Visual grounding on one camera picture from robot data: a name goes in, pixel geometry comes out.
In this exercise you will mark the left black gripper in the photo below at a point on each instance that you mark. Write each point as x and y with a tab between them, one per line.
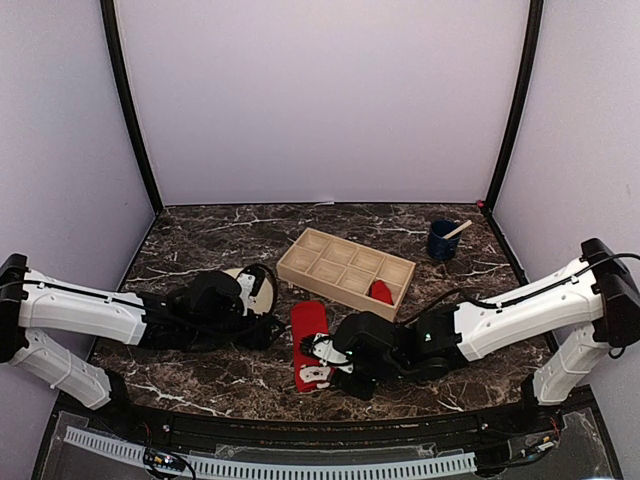
258	336

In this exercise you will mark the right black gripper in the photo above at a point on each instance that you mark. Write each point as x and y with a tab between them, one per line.
360	391

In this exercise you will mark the red santa sock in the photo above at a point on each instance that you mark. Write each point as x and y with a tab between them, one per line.
308	319
381	292

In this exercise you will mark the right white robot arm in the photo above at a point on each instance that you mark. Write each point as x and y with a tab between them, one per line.
594	294

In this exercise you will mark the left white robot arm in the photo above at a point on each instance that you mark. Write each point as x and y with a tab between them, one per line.
212	311

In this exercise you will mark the round painted wooden plate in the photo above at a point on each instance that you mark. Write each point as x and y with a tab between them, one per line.
262	295

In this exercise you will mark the wooden compartment tray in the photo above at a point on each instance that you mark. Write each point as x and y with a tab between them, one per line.
343	271

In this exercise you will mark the dark blue enamel mug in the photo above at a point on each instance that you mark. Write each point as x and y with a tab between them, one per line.
439	248

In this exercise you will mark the wooden stick in mug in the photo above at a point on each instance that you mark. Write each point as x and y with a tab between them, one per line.
458	229

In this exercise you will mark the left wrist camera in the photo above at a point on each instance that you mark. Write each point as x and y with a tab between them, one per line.
250	285

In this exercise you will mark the white slotted cable duct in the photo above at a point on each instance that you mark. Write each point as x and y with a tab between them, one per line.
253	463

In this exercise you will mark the black front table rail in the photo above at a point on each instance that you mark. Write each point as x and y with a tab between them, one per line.
182	430

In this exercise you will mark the left black frame post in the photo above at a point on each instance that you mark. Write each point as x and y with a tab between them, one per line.
128	109

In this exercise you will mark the black frame post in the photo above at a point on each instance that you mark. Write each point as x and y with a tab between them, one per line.
520	93
128	109

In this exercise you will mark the right black frame post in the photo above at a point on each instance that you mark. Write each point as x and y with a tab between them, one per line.
520	93

